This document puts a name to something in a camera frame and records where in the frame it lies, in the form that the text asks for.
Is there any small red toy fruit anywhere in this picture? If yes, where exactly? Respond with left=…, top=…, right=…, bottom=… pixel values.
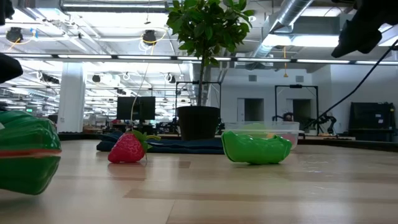
left=279, top=133, right=299, bottom=147

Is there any red toy strawberry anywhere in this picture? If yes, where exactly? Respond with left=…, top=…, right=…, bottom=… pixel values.
left=108, top=129, right=162, bottom=164

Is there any green potted plant black pot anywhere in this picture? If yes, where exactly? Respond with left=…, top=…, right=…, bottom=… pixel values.
left=165, top=0, right=256, bottom=141

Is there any clear plastic tupperware container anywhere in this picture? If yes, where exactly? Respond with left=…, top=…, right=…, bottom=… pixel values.
left=224, top=121, right=301, bottom=150

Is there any yellow hanging cord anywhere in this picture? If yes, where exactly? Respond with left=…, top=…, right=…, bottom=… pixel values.
left=282, top=45, right=289, bottom=78

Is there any silver ventilation duct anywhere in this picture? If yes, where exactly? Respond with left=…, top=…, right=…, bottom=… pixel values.
left=248, top=0, right=313, bottom=58

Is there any black computer monitor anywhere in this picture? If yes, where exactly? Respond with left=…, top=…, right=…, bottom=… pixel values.
left=116, top=96, right=156, bottom=131

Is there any black ceiling device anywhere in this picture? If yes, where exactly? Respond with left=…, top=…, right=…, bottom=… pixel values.
left=142, top=29, right=158, bottom=47
left=5, top=26, right=38, bottom=50

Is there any black equipment cabinet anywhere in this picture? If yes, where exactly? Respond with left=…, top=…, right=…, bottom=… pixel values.
left=348, top=101, right=396, bottom=141

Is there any folded navy blue cloth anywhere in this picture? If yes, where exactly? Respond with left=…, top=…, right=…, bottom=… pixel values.
left=96, top=130, right=225, bottom=155

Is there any white building column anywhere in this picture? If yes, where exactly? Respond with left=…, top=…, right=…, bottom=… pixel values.
left=57, top=62, right=86, bottom=133

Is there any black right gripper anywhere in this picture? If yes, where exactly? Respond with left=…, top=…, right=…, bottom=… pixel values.
left=330, top=0, right=398, bottom=59

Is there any long LED light bar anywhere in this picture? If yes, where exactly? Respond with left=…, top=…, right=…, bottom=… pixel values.
left=0, top=53, right=398, bottom=65

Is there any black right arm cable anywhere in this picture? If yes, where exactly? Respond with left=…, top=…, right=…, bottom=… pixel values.
left=306, top=39, right=398, bottom=129

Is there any bright green toy pea pod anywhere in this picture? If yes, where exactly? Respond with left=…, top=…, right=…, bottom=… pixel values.
left=221, top=130, right=293, bottom=165

